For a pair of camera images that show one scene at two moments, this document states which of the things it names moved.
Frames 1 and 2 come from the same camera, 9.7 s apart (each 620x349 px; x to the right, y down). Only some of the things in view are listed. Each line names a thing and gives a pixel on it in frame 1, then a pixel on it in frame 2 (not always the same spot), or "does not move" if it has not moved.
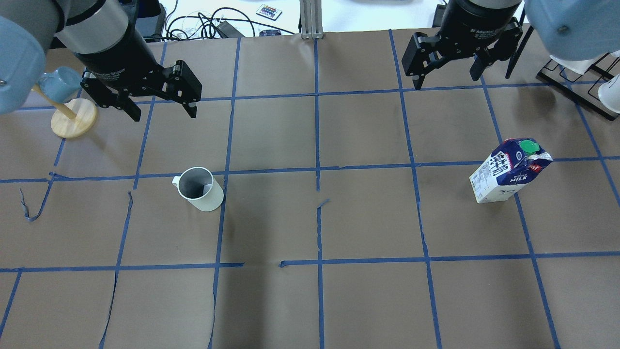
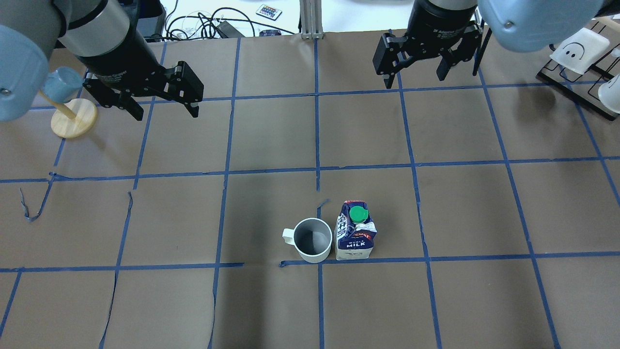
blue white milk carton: x=514 y=162 -> x=354 y=230
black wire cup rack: x=584 y=87 does not move
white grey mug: x=197 y=185 -> x=312 y=238
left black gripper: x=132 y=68 does not move
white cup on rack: x=609 y=94 does not move
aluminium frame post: x=311 y=19 does not move
